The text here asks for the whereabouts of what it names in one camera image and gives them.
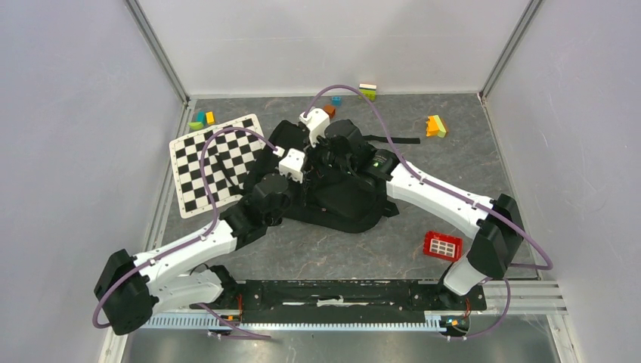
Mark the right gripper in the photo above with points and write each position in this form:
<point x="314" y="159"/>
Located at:
<point x="320" y="142"/>

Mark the black backpack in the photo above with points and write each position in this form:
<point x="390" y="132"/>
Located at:
<point x="328" y="197"/>

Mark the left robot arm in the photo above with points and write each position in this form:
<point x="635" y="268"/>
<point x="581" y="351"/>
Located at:
<point x="133" y="288"/>

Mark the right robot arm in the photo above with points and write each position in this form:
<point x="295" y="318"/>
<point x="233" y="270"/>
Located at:
<point x="494" y="225"/>

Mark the orange brown cube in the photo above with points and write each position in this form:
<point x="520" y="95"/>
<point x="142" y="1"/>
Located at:
<point x="330" y="110"/>

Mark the green white lego brick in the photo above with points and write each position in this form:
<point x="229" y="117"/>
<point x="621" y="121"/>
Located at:
<point x="369" y="91"/>

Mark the black white chessboard mat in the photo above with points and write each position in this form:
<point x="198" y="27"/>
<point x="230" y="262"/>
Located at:
<point x="228" y="161"/>

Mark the orange green sticky notes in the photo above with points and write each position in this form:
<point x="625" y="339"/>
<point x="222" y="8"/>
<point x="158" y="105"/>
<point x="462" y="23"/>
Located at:
<point x="436" y="127"/>

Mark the yellow wooden block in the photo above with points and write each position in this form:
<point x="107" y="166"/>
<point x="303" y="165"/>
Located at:
<point x="210" y="118"/>

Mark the teal wooden block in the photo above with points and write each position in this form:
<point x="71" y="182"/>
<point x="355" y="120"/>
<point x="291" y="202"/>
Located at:
<point x="201" y="118"/>

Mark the green half-round block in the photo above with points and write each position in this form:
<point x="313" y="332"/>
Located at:
<point x="195" y="126"/>

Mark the red calculator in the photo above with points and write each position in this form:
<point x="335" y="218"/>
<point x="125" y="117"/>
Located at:
<point x="443" y="246"/>

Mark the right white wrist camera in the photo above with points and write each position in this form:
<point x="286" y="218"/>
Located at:
<point x="316" y="121"/>

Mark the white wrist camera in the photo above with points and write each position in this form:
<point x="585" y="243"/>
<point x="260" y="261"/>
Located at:
<point x="291" y="163"/>
<point x="316" y="121"/>

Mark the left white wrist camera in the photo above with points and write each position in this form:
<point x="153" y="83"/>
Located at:
<point x="291" y="163"/>

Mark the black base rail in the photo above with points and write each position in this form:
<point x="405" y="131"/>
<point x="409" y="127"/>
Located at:
<point x="359" y="305"/>

